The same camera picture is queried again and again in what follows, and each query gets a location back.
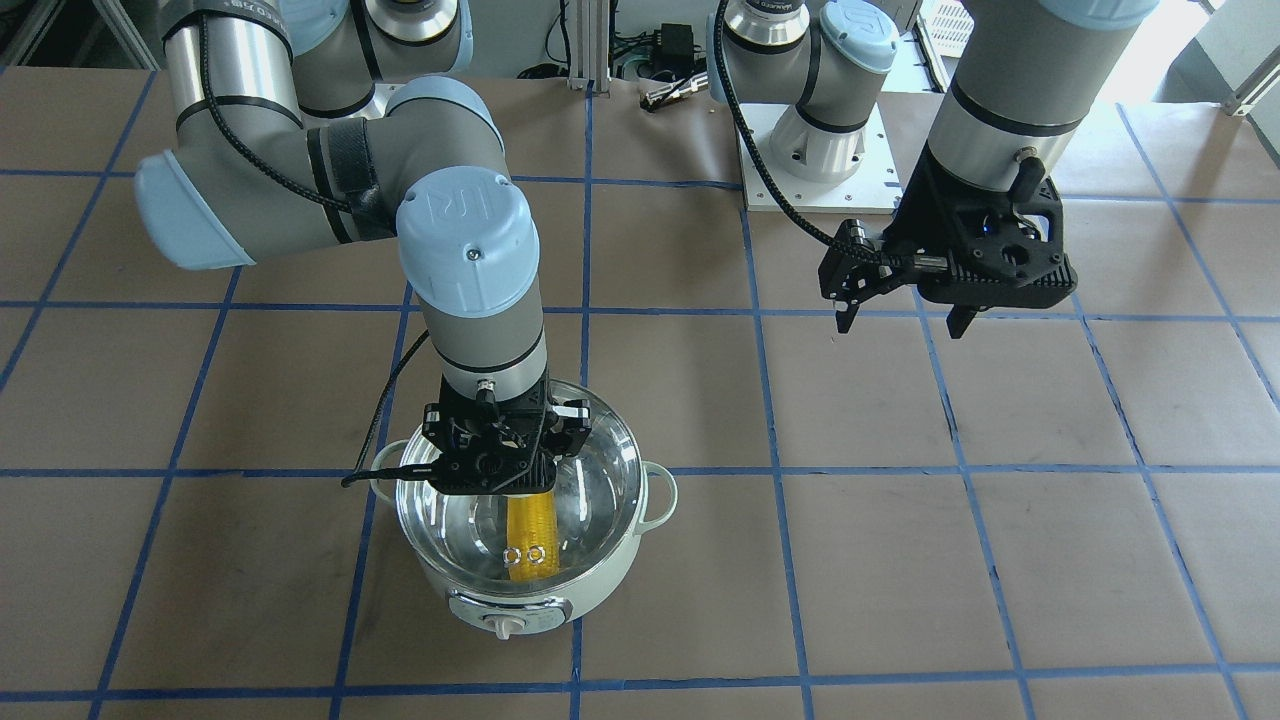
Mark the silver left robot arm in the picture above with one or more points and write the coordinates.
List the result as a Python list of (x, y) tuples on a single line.
[(1026, 80)]

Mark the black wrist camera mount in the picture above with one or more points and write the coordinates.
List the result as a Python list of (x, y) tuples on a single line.
[(1000, 253), (488, 457)]

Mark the white plastic basket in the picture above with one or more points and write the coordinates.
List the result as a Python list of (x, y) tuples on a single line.
[(949, 24)]

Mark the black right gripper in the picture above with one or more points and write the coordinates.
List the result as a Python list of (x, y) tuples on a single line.
[(436, 427)]

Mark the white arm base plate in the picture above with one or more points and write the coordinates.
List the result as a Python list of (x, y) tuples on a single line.
[(826, 172)]

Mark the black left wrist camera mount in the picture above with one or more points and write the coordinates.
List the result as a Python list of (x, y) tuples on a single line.
[(1000, 253)]

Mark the mint green cooking pot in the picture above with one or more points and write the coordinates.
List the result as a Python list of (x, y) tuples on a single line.
[(607, 498)]

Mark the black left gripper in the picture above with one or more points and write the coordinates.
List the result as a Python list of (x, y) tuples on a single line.
[(917, 219)]

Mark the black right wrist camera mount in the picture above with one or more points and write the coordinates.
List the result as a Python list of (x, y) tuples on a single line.
[(488, 457)]

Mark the yellow corn cob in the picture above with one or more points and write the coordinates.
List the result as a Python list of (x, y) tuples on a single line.
[(532, 538)]

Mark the aluminium frame post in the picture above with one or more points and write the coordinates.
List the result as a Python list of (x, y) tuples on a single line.
[(589, 44)]

